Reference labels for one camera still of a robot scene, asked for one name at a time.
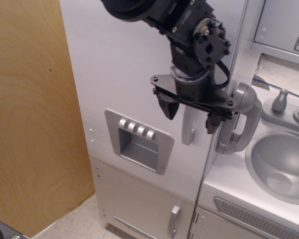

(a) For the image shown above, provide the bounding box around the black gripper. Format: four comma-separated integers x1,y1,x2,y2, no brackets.
150,75,237,134

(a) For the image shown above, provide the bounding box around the silver fridge door handle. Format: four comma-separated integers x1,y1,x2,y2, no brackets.
181,106,197,145

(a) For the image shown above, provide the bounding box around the white toy fridge door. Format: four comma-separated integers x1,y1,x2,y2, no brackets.
59,0,248,200

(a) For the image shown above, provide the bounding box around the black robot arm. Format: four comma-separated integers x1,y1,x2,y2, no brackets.
103,0,236,134

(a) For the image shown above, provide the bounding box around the silver ice dispenser panel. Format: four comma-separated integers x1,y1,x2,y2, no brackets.
104,109,174,175

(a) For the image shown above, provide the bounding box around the silver toy telephone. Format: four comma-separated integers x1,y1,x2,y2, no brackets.
216,83,262,155

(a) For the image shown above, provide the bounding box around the silver toy faucet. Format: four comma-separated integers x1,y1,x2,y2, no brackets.
261,89,299,132

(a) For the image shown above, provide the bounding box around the silver toy sink basin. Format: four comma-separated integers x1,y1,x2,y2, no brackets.
245,130,299,205

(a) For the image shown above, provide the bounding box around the brass cabinet hinge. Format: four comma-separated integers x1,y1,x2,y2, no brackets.
193,212,199,224

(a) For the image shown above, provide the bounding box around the white lower freezer door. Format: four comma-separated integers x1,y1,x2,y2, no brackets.
90,159,194,239

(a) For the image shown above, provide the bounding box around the toy microwave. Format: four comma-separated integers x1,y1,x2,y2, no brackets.
252,0,299,64

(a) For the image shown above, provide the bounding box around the grey oven vent panel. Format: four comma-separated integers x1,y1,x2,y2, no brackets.
213,197,299,239

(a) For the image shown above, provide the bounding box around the plywood board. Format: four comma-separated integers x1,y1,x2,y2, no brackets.
0,0,94,237

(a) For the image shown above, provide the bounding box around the grey base with screw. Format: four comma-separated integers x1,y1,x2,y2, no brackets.
0,221,28,239

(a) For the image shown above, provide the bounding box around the blue cable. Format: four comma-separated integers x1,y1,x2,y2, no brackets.
252,77,299,100

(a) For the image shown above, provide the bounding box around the silver freezer door handle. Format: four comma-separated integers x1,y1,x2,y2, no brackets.
168,205,180,239

